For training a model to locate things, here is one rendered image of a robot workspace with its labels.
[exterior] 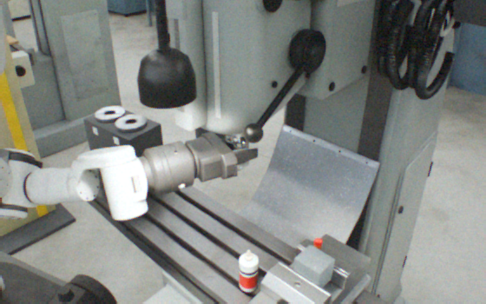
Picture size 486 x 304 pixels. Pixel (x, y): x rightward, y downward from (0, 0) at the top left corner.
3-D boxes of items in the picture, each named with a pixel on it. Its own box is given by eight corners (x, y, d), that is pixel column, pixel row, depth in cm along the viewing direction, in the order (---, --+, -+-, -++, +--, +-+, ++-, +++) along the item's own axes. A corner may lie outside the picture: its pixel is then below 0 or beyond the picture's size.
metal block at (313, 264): (316, 294, 74) (319, 274, 71) (292, 278, 78) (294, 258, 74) (331, 279, 77) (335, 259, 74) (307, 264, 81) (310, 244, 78)
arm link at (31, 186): (88, 211, 73) (21, 213, 80) (94, 160, 77) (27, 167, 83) (47, 202, 64) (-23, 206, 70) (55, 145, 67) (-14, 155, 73)
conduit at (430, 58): (418, 115, 68) (443, -4, 57) (340, 90, 77) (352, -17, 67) (449, 88, 79) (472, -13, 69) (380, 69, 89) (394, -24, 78)
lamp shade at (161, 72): (129, 106, 47) (122, 56, 43) (153, 83, 53) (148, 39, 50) (186, 111, 45) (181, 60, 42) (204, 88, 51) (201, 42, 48)
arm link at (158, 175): (167, 147, 67) (101, 164, 62) (180, 206, 69) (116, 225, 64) (151, 142, 77) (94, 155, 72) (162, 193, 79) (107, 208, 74)
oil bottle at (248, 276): (249, 295, 83) (249, 261, 78) (235, 285, 86) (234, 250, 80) (260, 284, 86) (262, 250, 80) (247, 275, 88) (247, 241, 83)
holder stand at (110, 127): (138, 195, 113) (128, 135, 103) (94, 170, 124) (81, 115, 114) (167, 176, 122) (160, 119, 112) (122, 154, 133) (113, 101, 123)
